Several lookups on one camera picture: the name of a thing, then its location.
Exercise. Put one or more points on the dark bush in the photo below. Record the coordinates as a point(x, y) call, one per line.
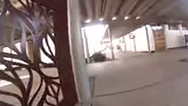
point(98, 57)

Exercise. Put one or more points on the pale concrete pillar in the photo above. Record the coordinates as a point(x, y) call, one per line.
point(78, 50)

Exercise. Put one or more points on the dark cutout metal screen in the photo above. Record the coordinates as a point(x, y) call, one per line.
point(64, 58)

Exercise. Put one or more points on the drain grate strip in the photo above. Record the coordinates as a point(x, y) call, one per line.
point(92, 86)

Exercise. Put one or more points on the white building with brown door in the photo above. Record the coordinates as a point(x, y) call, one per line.
point(141, 39)

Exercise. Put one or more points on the pale concrete pavement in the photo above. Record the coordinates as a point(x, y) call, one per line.
point(145, 80)

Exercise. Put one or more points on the ribbed concrete ceiling with lights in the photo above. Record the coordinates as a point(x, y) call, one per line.
point(133, 1)

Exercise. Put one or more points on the thin grey post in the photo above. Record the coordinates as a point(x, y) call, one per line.
point(111, 43)

